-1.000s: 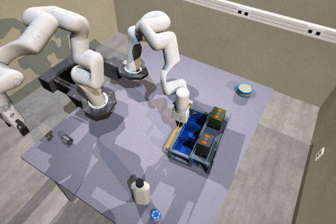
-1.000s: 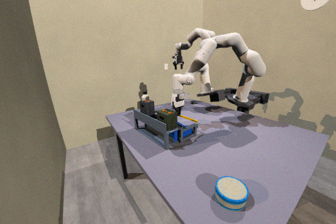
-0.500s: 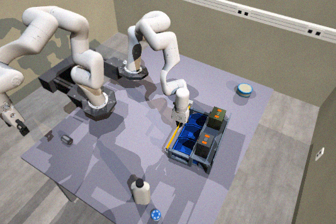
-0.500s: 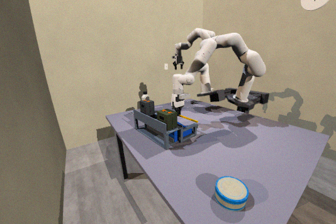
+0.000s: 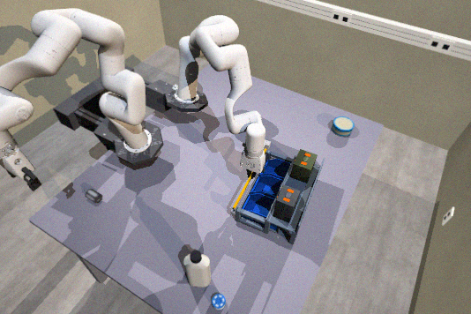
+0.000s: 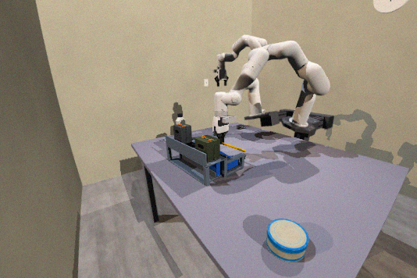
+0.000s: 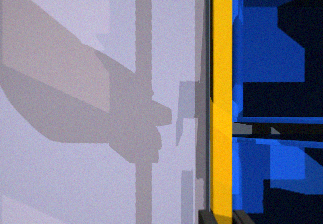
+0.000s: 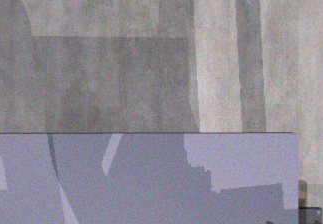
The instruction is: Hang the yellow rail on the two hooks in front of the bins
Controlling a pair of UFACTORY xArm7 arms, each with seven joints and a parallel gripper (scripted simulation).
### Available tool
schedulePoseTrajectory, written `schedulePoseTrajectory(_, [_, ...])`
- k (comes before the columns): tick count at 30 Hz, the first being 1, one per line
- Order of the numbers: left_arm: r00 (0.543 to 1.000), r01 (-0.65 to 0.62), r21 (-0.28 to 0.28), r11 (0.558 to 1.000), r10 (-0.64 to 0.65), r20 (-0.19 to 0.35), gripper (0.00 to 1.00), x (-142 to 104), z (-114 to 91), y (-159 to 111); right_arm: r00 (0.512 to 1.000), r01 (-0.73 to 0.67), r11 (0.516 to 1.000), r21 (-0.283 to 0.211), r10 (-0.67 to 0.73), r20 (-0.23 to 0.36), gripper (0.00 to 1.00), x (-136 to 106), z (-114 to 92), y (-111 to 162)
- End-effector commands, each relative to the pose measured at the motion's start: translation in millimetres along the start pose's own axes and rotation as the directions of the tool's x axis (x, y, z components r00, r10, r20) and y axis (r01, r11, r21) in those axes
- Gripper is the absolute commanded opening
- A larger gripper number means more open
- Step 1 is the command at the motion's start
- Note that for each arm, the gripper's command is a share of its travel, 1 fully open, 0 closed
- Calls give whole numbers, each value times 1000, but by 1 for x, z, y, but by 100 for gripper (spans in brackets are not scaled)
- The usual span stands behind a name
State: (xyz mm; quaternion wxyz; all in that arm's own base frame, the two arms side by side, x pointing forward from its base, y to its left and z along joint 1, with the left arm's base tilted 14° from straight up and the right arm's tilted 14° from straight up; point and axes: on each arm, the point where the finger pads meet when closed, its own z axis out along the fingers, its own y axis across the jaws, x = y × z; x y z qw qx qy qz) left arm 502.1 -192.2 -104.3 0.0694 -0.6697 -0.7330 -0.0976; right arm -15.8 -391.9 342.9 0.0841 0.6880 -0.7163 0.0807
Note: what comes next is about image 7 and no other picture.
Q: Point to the grey metal rack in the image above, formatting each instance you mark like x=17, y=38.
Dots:
x=244, y=127

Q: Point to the blue open bin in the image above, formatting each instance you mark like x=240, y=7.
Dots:
x=277, y=61
x=278, y=178

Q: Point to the yellow bar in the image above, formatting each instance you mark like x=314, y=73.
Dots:
x=221, y=110

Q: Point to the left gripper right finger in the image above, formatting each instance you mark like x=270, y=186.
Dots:
x=241, y=217

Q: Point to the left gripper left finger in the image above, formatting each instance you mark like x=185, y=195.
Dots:
x=206, y=217

